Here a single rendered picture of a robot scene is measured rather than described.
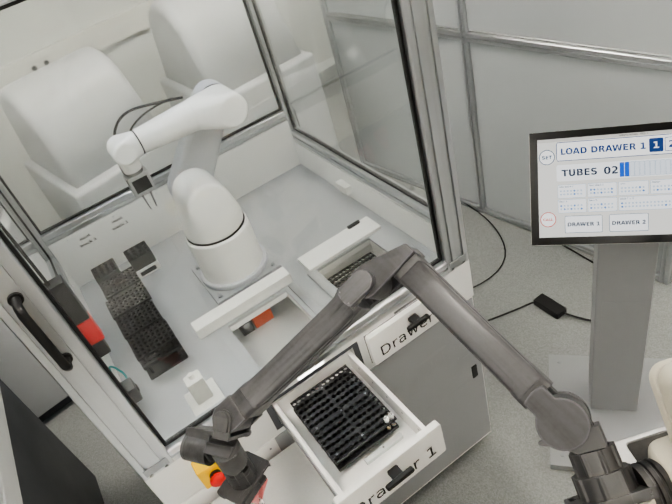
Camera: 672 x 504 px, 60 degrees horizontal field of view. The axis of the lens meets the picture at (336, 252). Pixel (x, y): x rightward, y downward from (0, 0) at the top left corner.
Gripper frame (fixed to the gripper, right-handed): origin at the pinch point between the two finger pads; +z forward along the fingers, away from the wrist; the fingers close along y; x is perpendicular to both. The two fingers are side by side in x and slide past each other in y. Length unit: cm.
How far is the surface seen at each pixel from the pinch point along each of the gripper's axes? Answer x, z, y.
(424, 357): 5, 27, -65
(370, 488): 18.3, 7.0, -14.7
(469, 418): 11, 71, -77
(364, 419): 8.9, 6.5, -29.2
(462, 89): -43, 20, -220
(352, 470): 9.7, 12.9, -19.2
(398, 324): 4, 5, -58
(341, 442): 6.8, 6.5, -21.7
